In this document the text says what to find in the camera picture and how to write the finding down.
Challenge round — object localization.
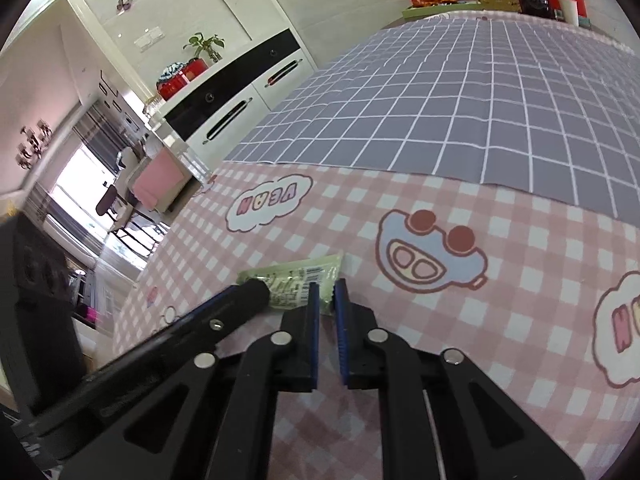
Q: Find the white cabinet with black panel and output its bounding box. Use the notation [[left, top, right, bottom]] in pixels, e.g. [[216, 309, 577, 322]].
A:
[[145, 27, 318, 183]]

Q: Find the green tray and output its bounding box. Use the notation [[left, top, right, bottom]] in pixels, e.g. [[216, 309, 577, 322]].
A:
[[402, 0, 482, 19]]

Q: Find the pink grey checked tablecloth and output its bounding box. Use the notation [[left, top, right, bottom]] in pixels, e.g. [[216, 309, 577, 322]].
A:
[[112, 10, 640, 480]]

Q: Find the beige sofa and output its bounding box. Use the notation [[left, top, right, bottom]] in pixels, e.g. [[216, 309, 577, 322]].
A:
[[127, 152, 212, 214]]

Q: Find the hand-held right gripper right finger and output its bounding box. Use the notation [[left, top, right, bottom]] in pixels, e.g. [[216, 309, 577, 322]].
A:
[[334, 279, 587, 480]]

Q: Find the green snack wrapper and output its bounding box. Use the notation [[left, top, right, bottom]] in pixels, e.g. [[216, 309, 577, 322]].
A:
[[236, 254, 344, 317]]

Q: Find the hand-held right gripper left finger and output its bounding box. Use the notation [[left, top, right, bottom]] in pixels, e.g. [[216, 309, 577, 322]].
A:
[[59, 281, 321, 480]]

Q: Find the white cup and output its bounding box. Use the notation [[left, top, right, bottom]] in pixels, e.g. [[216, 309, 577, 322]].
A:
[[557, 0, 581, 26]]

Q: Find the pink blanket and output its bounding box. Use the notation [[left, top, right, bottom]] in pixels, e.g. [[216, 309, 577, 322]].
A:
[[132, 155, 189, 209]]

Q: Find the dark chair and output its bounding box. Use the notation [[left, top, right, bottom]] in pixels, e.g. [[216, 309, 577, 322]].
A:
[[95, 185, 131, 234]]

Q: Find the chandelier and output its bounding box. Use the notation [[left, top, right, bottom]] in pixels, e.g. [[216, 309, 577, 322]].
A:
[[15, 120, 54, 171]]

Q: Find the white wall switch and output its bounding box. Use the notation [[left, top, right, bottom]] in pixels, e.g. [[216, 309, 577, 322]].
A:
[[135, 27, 165, 54]]

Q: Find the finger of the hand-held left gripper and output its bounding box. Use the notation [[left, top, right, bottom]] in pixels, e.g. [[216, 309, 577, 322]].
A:
[[27, 279, 272, 436]]

